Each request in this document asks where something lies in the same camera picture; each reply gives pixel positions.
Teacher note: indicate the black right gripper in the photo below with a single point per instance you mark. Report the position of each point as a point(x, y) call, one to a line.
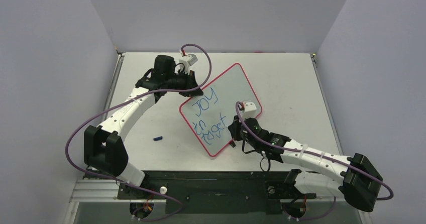
point(237, 131)

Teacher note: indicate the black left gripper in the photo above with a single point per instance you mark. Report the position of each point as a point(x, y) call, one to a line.
point(191, 83)

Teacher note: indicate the pink framed whiteboard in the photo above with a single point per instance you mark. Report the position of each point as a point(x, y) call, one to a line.
point(210, 115)

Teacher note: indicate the blue marker cap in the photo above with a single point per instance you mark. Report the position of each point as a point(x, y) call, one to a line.
point(158, 138)

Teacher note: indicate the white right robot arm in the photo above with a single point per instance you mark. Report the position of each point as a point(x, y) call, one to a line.
point(353, 178)

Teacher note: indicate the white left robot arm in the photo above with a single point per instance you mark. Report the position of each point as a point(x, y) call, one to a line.
point(104, 147)

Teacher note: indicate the black whiteboard foot clip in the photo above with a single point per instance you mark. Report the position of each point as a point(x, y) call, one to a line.
point(232, 144)

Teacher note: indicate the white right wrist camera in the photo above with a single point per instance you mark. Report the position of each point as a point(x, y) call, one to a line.
point(248, 109)

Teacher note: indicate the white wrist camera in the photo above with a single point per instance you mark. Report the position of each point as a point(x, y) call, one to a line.
point(186, 61)
point(248, 109)

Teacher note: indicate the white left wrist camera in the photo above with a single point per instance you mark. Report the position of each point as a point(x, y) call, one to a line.
point(186, 61)

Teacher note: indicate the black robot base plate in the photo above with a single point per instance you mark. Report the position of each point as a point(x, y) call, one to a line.
point(273, 181)

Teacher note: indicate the aluminium frame rail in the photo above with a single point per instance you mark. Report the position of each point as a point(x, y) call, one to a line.
point(100, 191)

